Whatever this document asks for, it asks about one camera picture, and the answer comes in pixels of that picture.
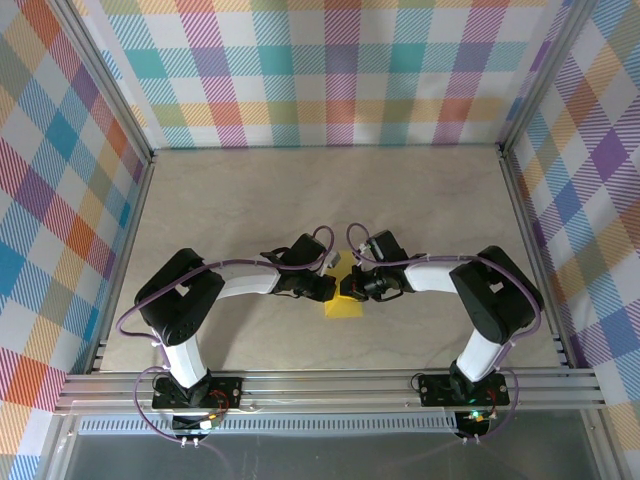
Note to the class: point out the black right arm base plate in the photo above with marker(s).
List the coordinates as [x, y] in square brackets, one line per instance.
[432, 392]

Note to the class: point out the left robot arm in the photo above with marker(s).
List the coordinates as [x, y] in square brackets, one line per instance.
[175, 310]

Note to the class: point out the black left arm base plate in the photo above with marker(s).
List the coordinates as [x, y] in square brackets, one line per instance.
[235, 385]

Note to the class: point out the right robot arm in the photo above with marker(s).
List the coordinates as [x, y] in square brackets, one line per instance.
[495, 300]

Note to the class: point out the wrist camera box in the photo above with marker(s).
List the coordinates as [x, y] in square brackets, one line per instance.
[366, 247]
[333, 261]

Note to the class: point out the yellow square paper sheet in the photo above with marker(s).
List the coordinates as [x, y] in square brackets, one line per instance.
[345, 307]

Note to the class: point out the aluminium frame side rail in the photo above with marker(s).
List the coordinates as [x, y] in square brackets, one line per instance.
[126, 250]
[531, 250]

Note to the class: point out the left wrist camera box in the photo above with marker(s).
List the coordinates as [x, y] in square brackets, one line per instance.
[333, 261]

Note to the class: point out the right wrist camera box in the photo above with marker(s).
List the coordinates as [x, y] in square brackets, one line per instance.
[366, 247]

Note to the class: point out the grey metal panel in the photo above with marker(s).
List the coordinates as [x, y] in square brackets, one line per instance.
[350, 457]

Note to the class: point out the aluminium frame cross rail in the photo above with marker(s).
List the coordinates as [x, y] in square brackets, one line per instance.
[325, 390]

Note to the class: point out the aluminium frame post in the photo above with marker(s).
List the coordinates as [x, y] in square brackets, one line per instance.
[544, 75]
[107, 82]

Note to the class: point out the small black circuit board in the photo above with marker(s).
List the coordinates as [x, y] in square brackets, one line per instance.
[475, 417]
[210, 424]

